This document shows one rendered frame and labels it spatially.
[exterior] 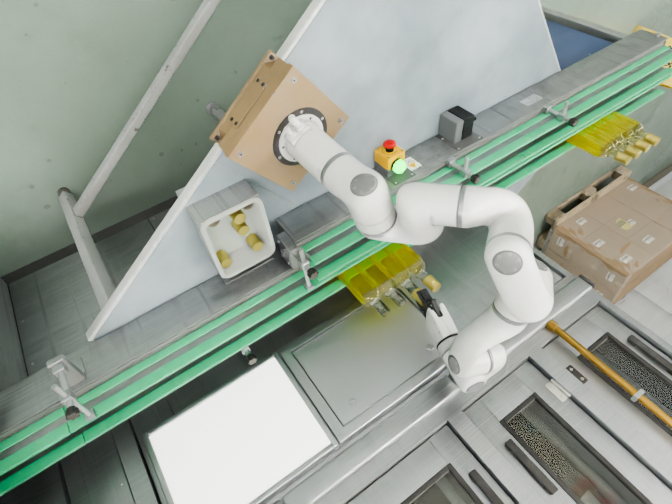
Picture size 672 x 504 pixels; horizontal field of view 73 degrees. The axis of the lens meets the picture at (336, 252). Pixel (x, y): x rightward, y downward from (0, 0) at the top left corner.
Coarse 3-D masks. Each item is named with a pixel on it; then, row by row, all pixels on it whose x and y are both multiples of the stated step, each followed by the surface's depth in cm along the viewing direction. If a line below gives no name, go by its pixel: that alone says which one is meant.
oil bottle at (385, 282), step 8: (360, 264) 138; (368, 264) 137; (376, 264) 137; (368, 272) 135; (376, 272) 135; (384, 272) 135; (376, 280) 133; (384, 280) 133; (392, 280) 133; (384, 288) 132; (392, 288) 132; (384, 296) 134
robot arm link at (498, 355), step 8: (496, 344) 109; (448, 352) 116; (496, 352) 107; (504, 352) 108; (496, 360) 107; (504, 360) 108; (448, 368) 116; (496, 368) 107; (456, 376) 113; (480, 376) 111; (488, 376) 111; (464, 384) 111; (472, 384) 110; (480, 384) 112; (464, 392) 113
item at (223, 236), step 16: (240, 208) 114; (256, 208) 121; (208, 224) 112; (224, 224) 124; (256, 224) 130; (208, 240) 115; (224, 240) 128; (240, 240) 131; (272, 240) 128; (240, 256) 131; (256, 256) 131; (224, 272) 126; (240, 272) 129
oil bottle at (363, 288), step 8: (344, 272) 136; (352, 272) 136; (360, 272) 135; (344, 280) 137; (352, 280) 134; (360, 280) 133; (368, 280) 133; (352, 288) 134; (360, 288) 131; (368, 288) 131; (376, 288) 131; (360, 296) 132; (368, 296) 130; (376, 296) 130; (368, 304) 131
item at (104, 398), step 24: (552, 144) 165; (288, 288) 133; (240, 312) 128; (264, 312) 128; (192, 336) 125; (216, 336) 124; (144, 360) 121; (168, 360) 121; (192, 360) 120; (120, 384) 117; (144, 384) 116; (96, 408) 113; (24, 432) 111; (48, 432) 111; (72, 432) 110; (0, 456) 108; (24, 456) 107
